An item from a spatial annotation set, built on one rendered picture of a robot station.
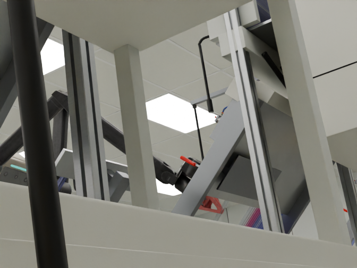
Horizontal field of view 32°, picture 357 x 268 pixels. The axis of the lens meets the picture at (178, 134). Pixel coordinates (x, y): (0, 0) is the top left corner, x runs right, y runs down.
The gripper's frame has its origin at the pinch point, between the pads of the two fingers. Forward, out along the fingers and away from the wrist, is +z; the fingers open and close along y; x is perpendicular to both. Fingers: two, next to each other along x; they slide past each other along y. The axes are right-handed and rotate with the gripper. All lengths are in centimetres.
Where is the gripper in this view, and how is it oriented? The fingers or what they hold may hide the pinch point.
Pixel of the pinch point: (220, 210)
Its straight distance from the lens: 214.2
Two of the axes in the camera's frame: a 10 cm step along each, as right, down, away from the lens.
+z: 6.9, 4.6, -5.6
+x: -4.8, 8.7, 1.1
